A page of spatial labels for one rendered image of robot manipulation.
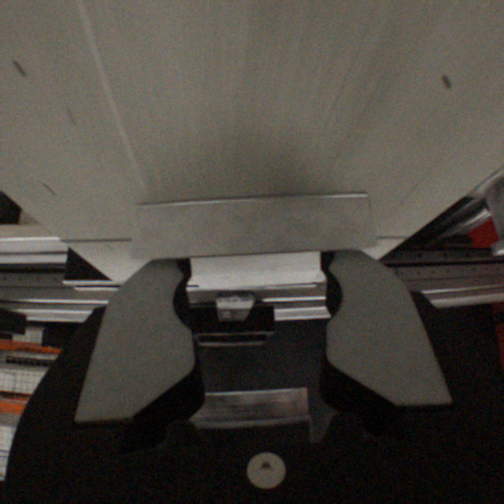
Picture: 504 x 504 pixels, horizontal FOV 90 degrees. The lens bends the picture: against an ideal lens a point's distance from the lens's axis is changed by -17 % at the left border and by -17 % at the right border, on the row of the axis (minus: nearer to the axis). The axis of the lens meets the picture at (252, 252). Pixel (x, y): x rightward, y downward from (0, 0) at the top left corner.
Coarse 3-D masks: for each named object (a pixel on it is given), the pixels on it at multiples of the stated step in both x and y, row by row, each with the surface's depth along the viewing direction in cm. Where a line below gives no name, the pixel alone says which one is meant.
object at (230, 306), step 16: (224, 304) 28; (240, 304) 29; (192, 320) 40; (208, 320) 40; (224, 320) 40; (240, 320) 40; (256, 320) 41; (272, 320) 41; (208, 336) 40; (224, 336) 41; (240, 336) 41; (256, 336) 41
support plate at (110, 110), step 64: (0, 0) 3; (64, 0) 4; (128, 0) 4; (192, 0) 4; (256, 0) 4; (320, 0) 4; (384, 0) 4; (448, 0) 4; (0, 64) 5; (64, 64) 5; (128, 64) 5; (192, 64) 6; (256, 64) 6; (320, 64) 6; (384, 64) 6; (448, 64) 5; (0, 128) 6; (64, 128) 7; (128, 128) 7; (192, 128) 7; (256, 128) 7; (320, 128) 7; (384, 128) 7; (448, 128) 7; (64, 192) 10; (128, 192) 10; (192, 192) 10; (256, 192) 10; (320, 192) 11; (384, 192) 11; (448, 192) 11; (128, 256) 16
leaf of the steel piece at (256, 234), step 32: (352, 192) 11; (160, 224) 10; (192, 224) 10; (224, 224) 10; (256, 224) 10; (288, 224) 10; (320, 224) 10; (352, 224) 10; (160, 256) 10; (192, 256) 10; (224, 256) 10; (256, 256) 16; (288, 256) 17
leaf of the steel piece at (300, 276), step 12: (204, 276) 20; (216, 276) 20; (228, 276) 20; (240, 276) 20; (252, 276) 20; (264, 276) 20; (276, 276) 21; (288, 276) 21; (300, 276) 21; (312, 276) 21
